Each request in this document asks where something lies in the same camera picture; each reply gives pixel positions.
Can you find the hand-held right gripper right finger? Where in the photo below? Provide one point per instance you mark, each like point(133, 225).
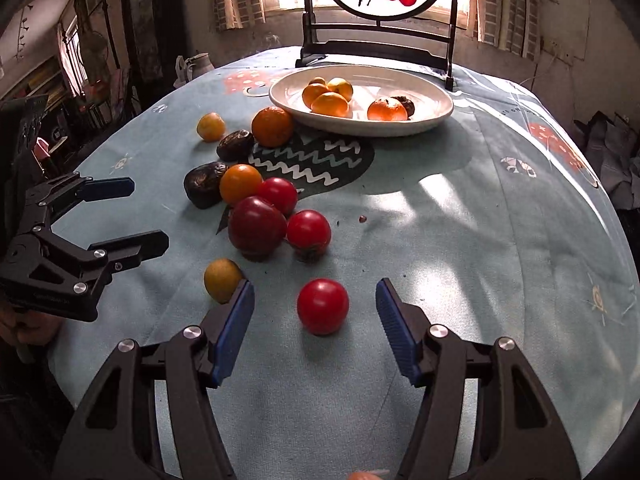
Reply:
point(397, 330)

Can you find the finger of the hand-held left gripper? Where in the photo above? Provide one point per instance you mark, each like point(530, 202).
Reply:
point(112, 187)
point(145, 245)

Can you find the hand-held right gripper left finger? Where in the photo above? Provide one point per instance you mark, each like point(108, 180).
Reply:
point(232, 330)

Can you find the bright red tomato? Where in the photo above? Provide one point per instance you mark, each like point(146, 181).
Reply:
point(322, 306)

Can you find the white oval plate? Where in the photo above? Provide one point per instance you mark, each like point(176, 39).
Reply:
point(430, 107)

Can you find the person's left hand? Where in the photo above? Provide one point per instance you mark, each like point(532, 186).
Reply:
point(30, 330)

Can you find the yellow-brown round fruit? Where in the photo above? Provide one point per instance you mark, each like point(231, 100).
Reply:
point(221, 279)

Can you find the dark wrinkled fruit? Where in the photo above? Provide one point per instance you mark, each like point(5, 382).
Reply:
point(201, 186)
point(406, 105)
point(235, 145)

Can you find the dark red apple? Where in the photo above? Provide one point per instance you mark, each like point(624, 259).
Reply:
point(256, 230)

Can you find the small yellow fruit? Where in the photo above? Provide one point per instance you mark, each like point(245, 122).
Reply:
point(210, 126)

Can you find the light blue printed tablecloth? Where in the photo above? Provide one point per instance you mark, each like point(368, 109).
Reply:
point(475, 240)

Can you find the red tomato with stem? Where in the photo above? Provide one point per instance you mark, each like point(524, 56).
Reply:
point(308, 232)

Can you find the orange fruit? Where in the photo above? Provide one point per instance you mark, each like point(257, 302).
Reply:
point(367, 475)

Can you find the dark tall cabinet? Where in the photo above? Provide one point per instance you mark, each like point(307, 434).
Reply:
point(145, 25)

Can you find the large orange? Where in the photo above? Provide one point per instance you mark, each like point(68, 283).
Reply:
point(272, 127)

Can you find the reddish orange tangerine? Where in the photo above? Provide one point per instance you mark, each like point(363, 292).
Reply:
point(387, 109)

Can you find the small orange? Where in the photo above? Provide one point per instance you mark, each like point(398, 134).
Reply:
point(317, 81)

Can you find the yellow citrus fruit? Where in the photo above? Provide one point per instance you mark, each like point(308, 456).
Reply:
point(341, 87)

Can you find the dark cloth pile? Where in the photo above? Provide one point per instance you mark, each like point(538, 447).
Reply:
point(612, 155)

